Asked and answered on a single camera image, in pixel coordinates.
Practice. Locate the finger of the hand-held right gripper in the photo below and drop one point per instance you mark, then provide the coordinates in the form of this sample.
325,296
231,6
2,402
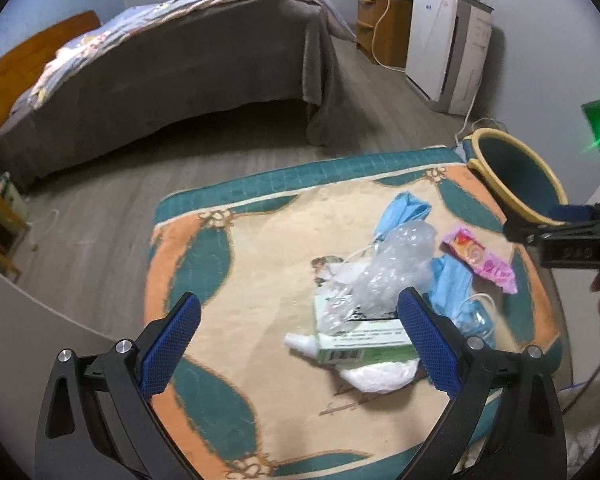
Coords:
530,230
572,212

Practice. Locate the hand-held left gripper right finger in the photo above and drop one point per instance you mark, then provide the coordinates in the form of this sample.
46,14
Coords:
427,340

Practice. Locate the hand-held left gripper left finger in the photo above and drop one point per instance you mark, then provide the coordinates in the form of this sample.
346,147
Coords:
172,345

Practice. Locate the green cardboard box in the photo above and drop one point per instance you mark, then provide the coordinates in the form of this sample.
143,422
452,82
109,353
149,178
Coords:
370,342

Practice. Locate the white tissue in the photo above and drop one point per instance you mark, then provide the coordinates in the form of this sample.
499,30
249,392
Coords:
380,375

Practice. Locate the pink snack wrapper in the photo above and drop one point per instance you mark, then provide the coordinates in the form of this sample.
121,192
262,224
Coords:
475,255

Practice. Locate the teal bin with yellow rim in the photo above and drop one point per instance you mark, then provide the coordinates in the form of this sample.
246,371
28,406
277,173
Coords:
515,170

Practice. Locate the blue face mask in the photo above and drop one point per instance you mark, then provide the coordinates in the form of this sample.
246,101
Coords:
400,210
452,280

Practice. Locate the clear plastic bag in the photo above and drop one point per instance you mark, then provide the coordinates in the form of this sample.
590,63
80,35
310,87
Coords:
395,260

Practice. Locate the teal and orange printed rug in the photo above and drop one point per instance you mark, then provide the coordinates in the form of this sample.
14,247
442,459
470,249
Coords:
260,240

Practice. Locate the wooden nightstand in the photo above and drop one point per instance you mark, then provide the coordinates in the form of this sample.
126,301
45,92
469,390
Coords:
0,230

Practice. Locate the white boxy appliance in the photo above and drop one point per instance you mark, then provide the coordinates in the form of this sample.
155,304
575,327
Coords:
435,45

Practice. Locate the wooden cabinet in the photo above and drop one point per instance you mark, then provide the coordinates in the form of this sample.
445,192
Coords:
392,30

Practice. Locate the bed with grey blanket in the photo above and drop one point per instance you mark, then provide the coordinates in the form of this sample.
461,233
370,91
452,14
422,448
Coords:
180,70

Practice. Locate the wooden bed headboard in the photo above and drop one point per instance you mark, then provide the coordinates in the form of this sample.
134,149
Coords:
25,60

